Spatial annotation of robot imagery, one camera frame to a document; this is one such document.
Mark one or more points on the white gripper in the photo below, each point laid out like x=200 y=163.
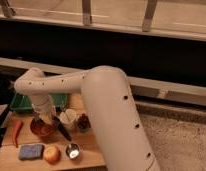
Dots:
x=44 y=107

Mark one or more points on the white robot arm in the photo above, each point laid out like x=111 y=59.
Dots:
x=111 y=109

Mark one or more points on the glass bowl of red berries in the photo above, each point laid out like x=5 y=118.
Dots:
x=83 y=123

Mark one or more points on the white spoon in cup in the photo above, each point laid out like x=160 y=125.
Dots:
x=63 y=114

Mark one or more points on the white cup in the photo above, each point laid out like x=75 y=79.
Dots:
x=73 y=118

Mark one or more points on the green plastic tray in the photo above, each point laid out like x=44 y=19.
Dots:
x=21 y=103

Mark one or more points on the red chili pepper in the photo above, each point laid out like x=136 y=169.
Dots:
x=15 y=132

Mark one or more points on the orange apple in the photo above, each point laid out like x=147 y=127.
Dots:
x=51 y=154

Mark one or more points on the blue sponge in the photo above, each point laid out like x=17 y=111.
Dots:
x=31 y=152

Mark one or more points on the small metal cup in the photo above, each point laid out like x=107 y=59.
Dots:
x=73 y=150

